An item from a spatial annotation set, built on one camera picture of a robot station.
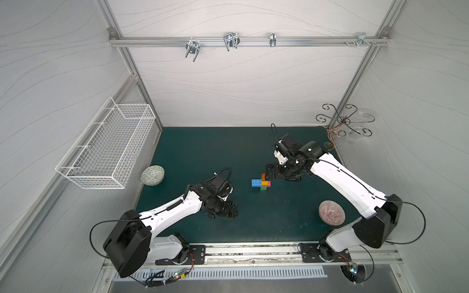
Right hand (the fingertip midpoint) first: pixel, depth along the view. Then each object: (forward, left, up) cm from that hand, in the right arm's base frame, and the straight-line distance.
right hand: (274, 176), depth 76 cm
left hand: (-12, +18, -13) cm, 26 cm away
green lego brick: (+3, +3, -16) cm, 17 cm away
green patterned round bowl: (+7, +62, -16) cm, 65 cm away
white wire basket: (-1, +66, +13) cm, 68 cm away
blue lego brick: (+4, +7, -14) cm, 17 cm away
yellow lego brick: (+3, +3, -12) cm, 13 cm away
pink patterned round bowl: (-8, -28, -18) cm, 35 cm away
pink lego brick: (+3, +1, -14) cm, 14 cm away
